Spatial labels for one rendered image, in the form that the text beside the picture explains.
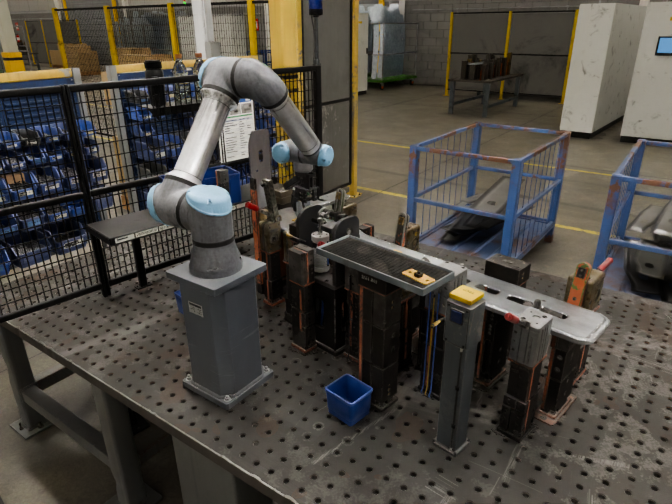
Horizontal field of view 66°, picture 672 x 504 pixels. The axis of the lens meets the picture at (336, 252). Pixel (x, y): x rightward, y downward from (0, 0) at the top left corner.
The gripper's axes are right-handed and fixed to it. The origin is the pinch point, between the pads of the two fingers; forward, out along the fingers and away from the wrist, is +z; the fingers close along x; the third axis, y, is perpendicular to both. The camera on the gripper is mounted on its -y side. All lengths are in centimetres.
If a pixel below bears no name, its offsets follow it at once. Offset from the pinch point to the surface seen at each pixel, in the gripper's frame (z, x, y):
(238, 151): -17, 10, -54
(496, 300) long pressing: 2, -5, 90
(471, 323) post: -9, -36, 99
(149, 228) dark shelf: 0, -49, -32
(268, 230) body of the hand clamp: -0.7, -19.3, 2.9
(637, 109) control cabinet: 51, 773, -92
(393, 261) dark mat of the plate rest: -14, -32, 72
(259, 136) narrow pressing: -28.9, 1.6, -26.7
